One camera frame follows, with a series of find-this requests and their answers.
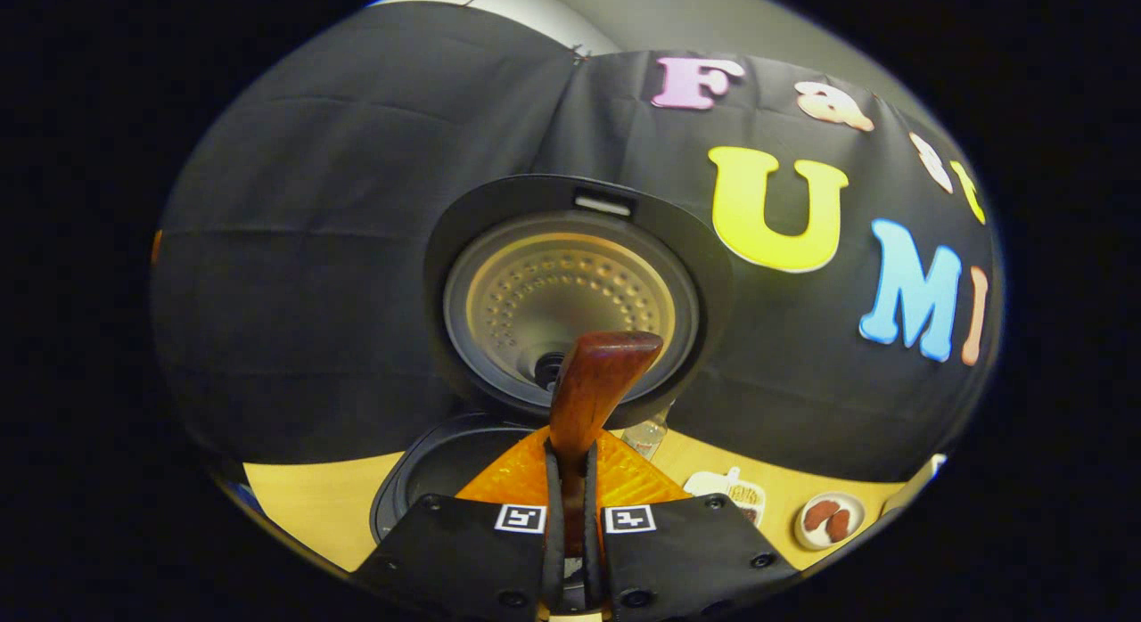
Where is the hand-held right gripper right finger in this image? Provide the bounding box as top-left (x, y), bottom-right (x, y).
top-left (584, 426), bottom-right (799, 618)

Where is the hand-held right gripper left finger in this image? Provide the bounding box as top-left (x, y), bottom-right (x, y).
top-left (352, 426), bottom-right (567, 622)

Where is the brown wooden spoon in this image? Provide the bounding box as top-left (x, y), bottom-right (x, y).
top-left (547, 331), bottom-right (665, 556)

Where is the dark grey rice cooker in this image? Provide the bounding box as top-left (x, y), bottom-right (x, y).
top-left (370, 174), bottom-right (734, 552)

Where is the small clear glass bottle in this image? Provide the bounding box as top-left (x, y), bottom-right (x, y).
top-left (621, 399), bottom-right (674, 462)

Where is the white divided grain dish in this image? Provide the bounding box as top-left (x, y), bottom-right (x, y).
top-left (682, 467), bottom-right (768, 527)

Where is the white round plate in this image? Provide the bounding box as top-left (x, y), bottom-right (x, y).
top-left (792, 491), bottom-right (867, 552)

